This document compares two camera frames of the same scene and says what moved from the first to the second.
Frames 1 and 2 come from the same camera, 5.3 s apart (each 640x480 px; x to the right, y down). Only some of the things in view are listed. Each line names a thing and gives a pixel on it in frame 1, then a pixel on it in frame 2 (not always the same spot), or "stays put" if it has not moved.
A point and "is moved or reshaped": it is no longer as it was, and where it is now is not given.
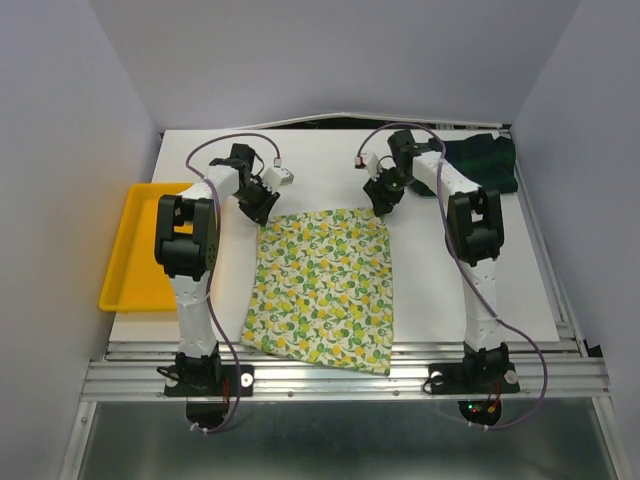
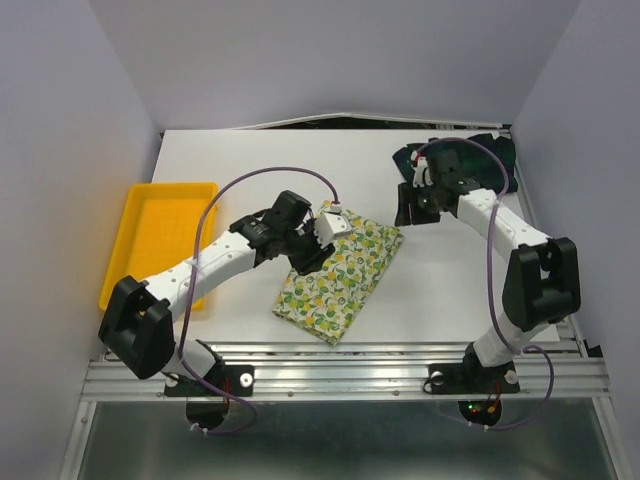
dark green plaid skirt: x=484 y=160 stays put
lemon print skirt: x=323 y=291 is moved or reshaped
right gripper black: x=381 y=198 → x=406 y=193
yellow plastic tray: x=135 y=280 stays put
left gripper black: x=261 y=212 → x=317 y=256
